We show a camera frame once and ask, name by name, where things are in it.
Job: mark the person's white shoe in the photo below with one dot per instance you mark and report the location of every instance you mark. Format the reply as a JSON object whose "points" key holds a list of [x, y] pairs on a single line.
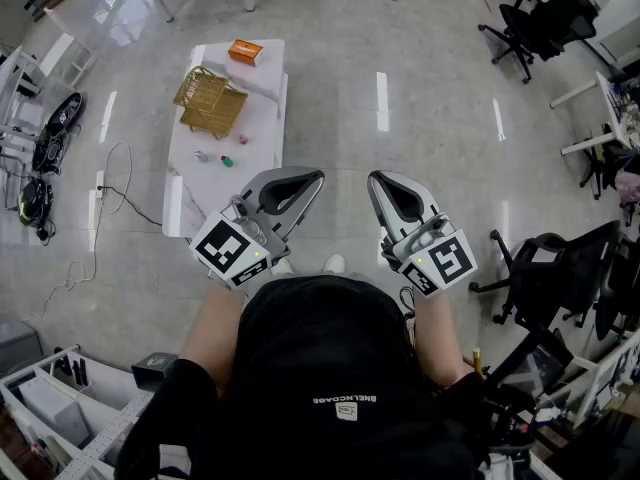
{"points": [[283, 267], [334, 263]]}

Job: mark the black oval device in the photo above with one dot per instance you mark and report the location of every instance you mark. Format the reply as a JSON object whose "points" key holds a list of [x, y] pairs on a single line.
{"points": [[60, 123]]}

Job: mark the white power strip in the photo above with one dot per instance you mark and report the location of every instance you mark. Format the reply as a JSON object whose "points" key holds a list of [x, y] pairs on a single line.
{"points": [[100, 183]]}

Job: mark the person's black shirt torso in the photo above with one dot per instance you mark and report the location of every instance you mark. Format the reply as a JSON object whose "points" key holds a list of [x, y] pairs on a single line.
{"points": [[320, 358]]}

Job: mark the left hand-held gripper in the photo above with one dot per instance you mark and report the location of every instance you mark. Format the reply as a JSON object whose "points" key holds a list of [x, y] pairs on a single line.
{"points": [[220, 248]]}

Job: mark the person's right forearm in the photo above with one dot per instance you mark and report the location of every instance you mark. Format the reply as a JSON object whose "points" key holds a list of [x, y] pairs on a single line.
{"points": [[440, 338]]}

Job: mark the green small bottle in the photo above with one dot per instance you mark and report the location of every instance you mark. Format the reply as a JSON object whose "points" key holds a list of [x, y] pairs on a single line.
{"points": [[227, 161]]}

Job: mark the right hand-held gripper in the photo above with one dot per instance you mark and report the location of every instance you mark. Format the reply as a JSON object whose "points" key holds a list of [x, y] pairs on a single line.
{"points": [[445, 263]]}

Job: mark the white metal shelf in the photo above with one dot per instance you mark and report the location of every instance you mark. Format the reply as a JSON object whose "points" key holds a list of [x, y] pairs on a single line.
{"points": [[105, 433]]}

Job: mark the woven wicker basket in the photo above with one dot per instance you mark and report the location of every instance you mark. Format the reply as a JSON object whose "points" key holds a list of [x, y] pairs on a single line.
{"points": [[210, 100]]}

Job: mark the person's left forearm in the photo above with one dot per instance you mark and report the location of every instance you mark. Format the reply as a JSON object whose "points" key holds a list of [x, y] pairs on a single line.
{"points": [[210, 328]]}

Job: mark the white chair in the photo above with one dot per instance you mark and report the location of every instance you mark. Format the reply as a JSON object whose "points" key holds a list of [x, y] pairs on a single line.
{"points": [[62, 50]]}

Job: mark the small silver object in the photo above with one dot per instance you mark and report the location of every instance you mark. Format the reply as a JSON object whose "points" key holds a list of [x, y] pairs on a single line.
{"points": [[200, 156]]}

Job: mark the person's white right shoe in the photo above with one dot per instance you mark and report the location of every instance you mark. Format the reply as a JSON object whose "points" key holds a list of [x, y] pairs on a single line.
{"points": [[334, 263]]}

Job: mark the person's white left shoe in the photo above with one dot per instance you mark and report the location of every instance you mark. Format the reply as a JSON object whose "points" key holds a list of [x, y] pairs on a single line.
{"points": [[283, 267]]}

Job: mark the cluttered white desk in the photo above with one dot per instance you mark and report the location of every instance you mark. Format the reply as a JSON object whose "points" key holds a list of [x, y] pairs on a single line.
{"points": [[612, 113]]}

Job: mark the round black robot vacuum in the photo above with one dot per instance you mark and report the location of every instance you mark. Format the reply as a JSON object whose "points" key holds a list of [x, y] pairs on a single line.
{"points": [[34, 202]]}

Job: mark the orange tissue box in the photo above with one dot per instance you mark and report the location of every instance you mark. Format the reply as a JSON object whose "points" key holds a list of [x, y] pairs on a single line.
{"points": [[245, 52]]}

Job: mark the black office chair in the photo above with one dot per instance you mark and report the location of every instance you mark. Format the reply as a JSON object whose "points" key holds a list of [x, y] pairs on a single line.
{"points": [[560, 268], [545, 23]]}

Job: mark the black cardboard box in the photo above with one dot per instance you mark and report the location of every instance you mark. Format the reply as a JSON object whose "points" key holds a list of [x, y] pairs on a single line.
{"points": [[154, 370]]}

